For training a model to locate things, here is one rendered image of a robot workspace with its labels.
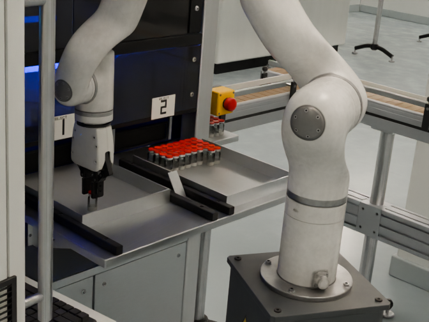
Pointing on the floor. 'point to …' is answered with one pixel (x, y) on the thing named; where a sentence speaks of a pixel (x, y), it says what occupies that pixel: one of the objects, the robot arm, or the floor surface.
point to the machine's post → (195, 128)
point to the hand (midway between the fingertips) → (92, 186)
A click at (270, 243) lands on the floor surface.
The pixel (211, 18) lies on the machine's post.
